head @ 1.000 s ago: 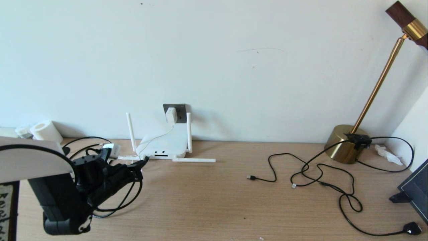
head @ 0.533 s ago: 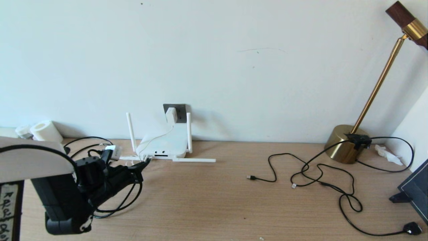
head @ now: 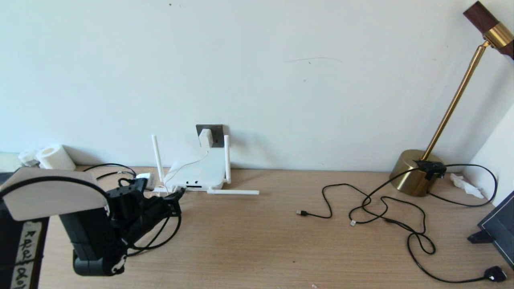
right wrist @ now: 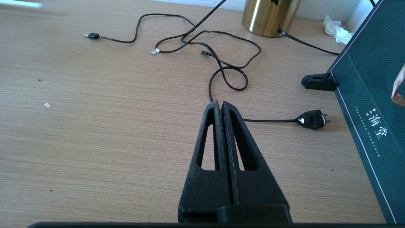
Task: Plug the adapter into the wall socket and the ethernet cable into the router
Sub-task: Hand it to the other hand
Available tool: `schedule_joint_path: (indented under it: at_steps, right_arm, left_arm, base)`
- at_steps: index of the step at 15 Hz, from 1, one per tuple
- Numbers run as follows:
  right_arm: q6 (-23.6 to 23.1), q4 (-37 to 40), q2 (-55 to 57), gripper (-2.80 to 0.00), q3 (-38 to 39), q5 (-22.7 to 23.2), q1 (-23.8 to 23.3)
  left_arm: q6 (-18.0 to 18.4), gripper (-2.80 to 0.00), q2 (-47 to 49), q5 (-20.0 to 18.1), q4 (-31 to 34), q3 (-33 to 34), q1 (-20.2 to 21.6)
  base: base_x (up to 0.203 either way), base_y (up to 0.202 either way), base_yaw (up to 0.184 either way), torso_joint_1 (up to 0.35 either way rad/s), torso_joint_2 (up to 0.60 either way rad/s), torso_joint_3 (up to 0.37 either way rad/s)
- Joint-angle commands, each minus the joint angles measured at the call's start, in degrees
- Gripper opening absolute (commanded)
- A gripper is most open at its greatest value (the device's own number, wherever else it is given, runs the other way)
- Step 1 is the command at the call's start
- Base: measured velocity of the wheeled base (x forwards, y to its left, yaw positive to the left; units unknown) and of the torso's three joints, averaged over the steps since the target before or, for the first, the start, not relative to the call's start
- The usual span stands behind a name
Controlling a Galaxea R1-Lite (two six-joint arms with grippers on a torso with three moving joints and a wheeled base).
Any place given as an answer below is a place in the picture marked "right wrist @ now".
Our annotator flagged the brass desk lamp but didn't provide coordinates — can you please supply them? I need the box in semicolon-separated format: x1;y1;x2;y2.
242;0;302;38

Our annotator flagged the black cable with silver connector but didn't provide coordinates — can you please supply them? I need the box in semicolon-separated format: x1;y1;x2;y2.
151;0;227;55

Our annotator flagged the black USB cable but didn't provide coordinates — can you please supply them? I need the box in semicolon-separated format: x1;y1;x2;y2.
84;13;261;69

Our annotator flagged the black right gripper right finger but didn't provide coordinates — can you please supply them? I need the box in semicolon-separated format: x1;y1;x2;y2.
222;102;287;205

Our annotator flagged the black lamp power cord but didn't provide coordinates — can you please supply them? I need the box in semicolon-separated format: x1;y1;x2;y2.
208;28;340;131

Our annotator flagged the white router with antennas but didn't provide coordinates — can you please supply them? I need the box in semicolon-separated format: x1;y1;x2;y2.
0;0;43;8

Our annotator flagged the black standing frame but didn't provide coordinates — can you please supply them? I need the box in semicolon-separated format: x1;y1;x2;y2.
301;0;405;224

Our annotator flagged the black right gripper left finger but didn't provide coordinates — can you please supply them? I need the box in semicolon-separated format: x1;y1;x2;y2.
178;100;233;222

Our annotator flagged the crumpled white tissue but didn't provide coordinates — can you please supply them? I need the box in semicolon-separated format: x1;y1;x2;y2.
323;15;354;45

